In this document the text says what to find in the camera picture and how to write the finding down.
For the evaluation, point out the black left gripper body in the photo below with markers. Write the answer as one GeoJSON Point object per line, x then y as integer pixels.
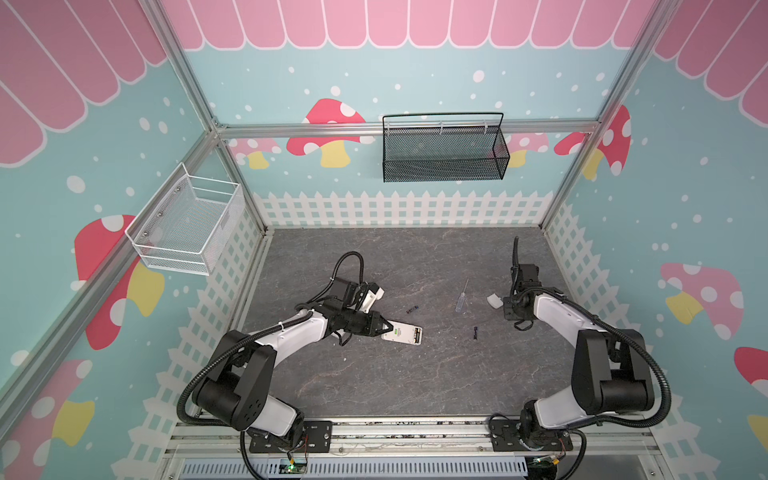
{"type": "Point", "coordinates": [357, 322]}

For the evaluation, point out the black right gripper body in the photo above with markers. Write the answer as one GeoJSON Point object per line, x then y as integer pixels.
{"type": "Point", "coordinates": [516, 274]}

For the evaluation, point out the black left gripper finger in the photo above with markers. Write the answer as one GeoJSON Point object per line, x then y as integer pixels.
{"type": "Point", "coordinates": [383, 331]}
{"type": "Point", "coordinates": [377, 322]}

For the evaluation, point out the white air conditioner remote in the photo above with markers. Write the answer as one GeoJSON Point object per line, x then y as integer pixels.
{"type": "Point", "coordinates": [405, 334]}

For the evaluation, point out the clear handle screwdriver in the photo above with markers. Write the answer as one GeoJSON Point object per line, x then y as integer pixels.
{"type": "Point", "coordinates": [461, 300]}

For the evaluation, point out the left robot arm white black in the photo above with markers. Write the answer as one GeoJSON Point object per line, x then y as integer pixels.
{"type": "Point", "coordinates": [233, 389]}

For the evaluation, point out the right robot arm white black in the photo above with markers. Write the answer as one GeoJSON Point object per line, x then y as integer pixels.
{"type": "Point", "coordinates": [613, 378]}

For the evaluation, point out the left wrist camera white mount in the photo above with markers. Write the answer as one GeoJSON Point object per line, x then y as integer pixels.
{"type": "Point", "coordinates": [370, 293]}

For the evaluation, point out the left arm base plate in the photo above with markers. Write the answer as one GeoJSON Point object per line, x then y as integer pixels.
{"type": "Point", "coordinates": [309, 436]}

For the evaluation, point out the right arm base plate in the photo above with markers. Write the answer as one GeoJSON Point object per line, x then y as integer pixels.
{"type": "Point", "coordinates": [509, 434]}

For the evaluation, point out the black mesh wall basket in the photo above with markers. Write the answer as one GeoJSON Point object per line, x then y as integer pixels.
{"type": "Point", "coordinates": [441, 147]}

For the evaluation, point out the aluminium front rail frame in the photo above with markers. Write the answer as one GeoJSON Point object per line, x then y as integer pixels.
{"type": "Point", "coordinates": [419, 447]}

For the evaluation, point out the white wire wall basket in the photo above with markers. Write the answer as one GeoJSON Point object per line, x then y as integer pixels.
{"type": "Point", "coordinates": [187, 224]}

